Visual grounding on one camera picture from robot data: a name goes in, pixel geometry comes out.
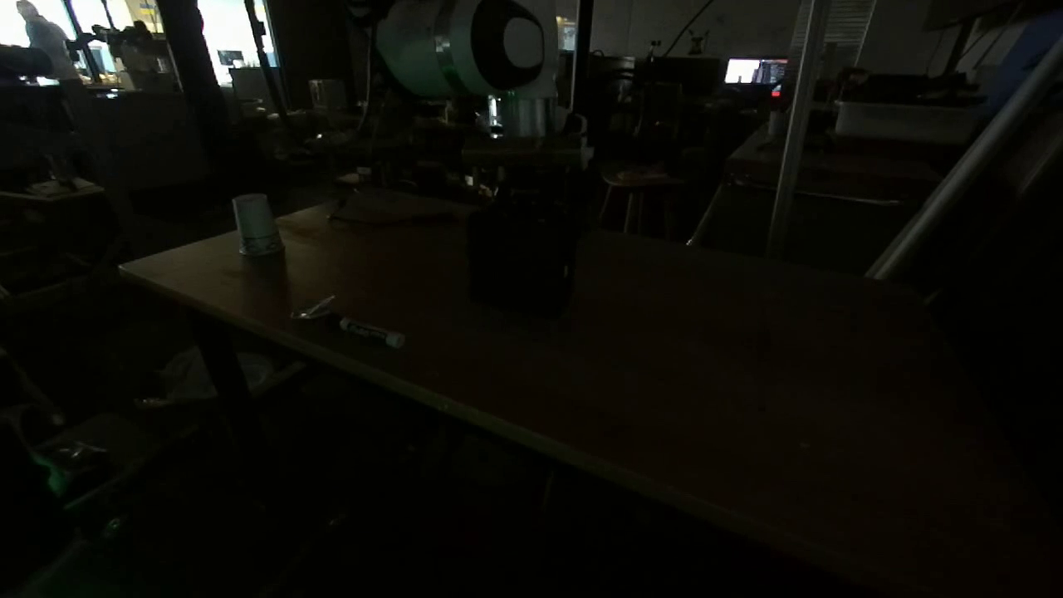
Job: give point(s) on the lit monitor screen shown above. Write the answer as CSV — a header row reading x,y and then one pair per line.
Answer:
x,y
755,70

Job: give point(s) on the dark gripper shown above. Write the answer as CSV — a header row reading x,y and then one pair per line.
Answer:
x,y
528,120

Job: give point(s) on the person in dark clothes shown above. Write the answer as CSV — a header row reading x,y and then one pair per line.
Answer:
x,y
45,39

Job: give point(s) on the round wooden stool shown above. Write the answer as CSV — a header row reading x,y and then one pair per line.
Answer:
x,y
639,190

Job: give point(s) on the black open box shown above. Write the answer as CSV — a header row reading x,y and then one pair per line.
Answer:
x,y
523,261

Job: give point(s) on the Franka robot arm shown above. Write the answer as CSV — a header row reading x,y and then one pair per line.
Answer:
x,y
454,46

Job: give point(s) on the slanted metal rail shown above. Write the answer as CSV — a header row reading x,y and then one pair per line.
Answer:
x,y
961,167

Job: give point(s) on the white marker pen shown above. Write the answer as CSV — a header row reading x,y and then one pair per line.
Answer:
x,y
375,330

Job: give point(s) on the white storage box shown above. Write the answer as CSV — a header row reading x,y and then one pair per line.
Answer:
x,y
902,117

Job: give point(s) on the white upright pole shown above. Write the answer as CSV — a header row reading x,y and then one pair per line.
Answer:
x,y
800,120

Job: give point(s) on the white cup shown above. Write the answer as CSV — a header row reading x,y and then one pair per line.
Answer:
x,y
256,227

